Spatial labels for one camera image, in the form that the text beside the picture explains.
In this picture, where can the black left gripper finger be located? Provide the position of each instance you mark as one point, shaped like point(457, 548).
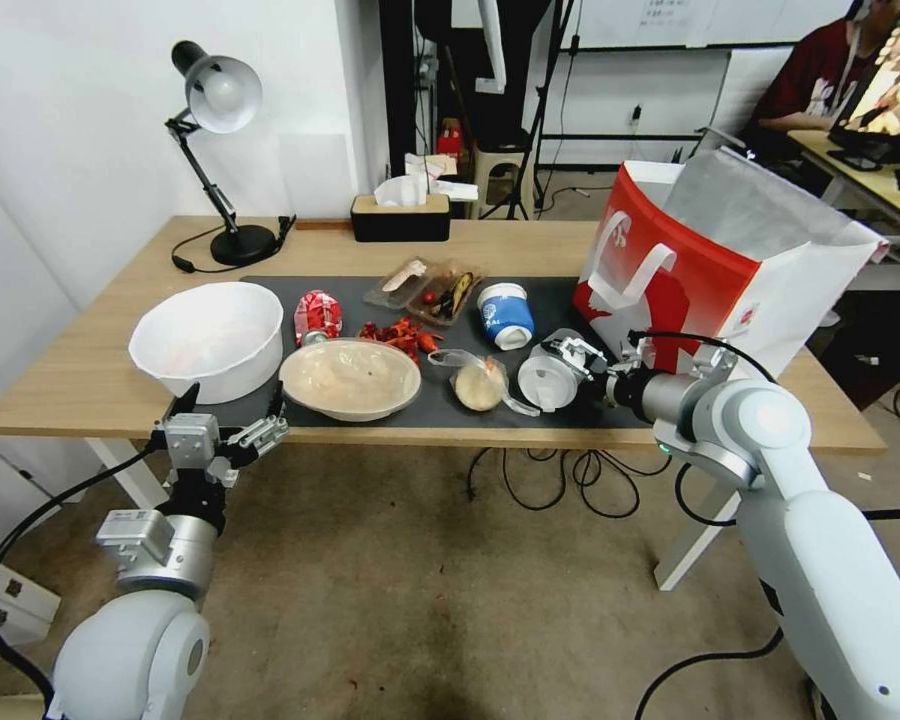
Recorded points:
point(259, 439)
point(186, 401)

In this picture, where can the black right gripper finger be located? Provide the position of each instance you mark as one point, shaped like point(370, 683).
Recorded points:
point(636, 352)
point(572, 351)

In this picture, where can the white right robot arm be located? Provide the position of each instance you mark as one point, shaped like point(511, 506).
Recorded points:
point(832, 540)

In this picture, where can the red and white delivery bag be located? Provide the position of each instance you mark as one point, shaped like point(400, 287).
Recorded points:
point(682, 277)

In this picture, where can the beige takeout bowl clear lid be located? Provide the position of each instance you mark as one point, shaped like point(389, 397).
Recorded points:
point(349, 379)

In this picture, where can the clear plastic takeout box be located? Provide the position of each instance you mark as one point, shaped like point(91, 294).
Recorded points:
point(397, 296)

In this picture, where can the black tissue box wooden lid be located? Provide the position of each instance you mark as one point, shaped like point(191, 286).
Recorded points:
point(400, 221)

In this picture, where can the red fire extinguisher box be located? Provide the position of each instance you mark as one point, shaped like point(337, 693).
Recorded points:
point(450, 141)

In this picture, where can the clear plastic cup with lid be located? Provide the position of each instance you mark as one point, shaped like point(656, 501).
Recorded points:
point(544, 379)

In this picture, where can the large white paper bowl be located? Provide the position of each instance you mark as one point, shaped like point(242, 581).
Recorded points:
point(206, 337)

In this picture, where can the white table leg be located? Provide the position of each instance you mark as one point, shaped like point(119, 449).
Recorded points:
point(694, 525)
point(131, 472)

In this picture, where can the clear plastic clamshell container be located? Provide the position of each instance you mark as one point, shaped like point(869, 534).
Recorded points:
point(517, 405)

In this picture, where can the blue and white paper cup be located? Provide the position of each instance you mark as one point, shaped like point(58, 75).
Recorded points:
point(504, 311)

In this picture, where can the round brown bun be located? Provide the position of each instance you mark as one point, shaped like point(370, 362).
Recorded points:
point(480, 388)

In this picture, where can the black table mat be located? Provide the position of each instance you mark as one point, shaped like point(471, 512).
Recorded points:
point(487, 424)

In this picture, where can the dark eggplant scrap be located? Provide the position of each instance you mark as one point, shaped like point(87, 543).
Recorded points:
point(457, 292)

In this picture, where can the crushed red can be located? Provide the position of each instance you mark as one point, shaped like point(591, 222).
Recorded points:
point(317, 311)

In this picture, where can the red chili pepper scrap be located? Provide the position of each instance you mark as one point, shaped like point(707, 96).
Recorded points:
point(427, 343)
point(372, 330)
point(405, 330)

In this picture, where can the pale bone food scrap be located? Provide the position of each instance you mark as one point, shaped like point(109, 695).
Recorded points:
point(403, 276)

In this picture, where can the beige plastic stool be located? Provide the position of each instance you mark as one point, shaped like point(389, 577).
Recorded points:
point(501, 176)

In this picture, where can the white drawer cabinet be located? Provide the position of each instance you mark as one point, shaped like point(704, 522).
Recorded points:
point(15, 592)

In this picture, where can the white papers stack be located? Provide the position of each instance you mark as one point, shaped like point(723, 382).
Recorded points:
point(439, 176)

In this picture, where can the white tissue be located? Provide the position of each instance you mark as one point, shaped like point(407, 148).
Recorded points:
point(399, 191)

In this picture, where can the black tripod stand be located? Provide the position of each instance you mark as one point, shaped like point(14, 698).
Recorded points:
point(546, 112)

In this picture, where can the light wooden desk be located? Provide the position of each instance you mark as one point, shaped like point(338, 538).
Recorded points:
point(817, 154)

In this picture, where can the black and white desk lamp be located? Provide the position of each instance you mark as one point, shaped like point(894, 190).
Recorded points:
point(221, 94)

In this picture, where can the person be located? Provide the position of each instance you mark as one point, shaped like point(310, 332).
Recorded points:
point(802, 82)

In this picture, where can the white whiteboard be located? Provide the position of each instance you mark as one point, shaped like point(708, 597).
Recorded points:
point(720, 22)

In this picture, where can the black computer monitor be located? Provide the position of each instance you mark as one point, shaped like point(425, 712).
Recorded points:
point(889, 82)

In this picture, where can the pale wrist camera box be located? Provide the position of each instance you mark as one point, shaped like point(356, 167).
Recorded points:
point(191, 442)

